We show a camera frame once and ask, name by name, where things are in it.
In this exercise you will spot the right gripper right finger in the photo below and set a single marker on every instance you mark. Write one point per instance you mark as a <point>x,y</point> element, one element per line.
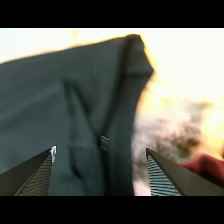
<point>170,181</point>

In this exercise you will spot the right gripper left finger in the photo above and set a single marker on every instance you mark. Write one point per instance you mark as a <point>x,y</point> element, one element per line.
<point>31,178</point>

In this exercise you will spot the black garment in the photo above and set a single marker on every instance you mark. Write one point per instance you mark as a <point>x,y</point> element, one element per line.
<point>66,100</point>

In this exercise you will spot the red garment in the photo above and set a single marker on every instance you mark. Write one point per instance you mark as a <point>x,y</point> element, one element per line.
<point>205,166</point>

